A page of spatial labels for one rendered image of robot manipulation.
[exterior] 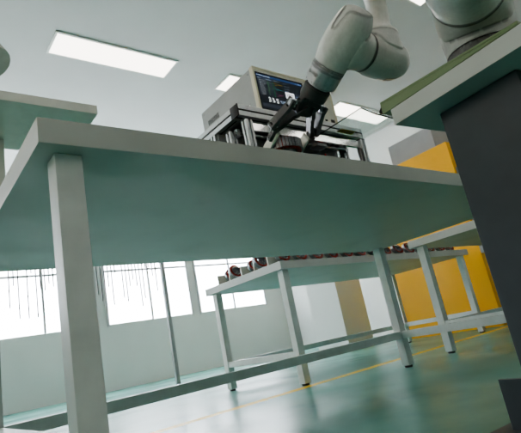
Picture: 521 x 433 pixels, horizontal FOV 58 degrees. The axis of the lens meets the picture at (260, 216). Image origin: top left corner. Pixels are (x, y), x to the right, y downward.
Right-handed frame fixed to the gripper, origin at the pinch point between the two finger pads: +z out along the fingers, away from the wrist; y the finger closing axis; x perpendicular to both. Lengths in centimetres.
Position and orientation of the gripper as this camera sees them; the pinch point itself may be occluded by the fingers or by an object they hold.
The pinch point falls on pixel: (284, 148)
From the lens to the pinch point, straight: 137.0
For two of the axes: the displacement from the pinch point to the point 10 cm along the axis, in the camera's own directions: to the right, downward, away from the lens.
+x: 4.7, 6.6, -5.8
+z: -4.3, 7.5, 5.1
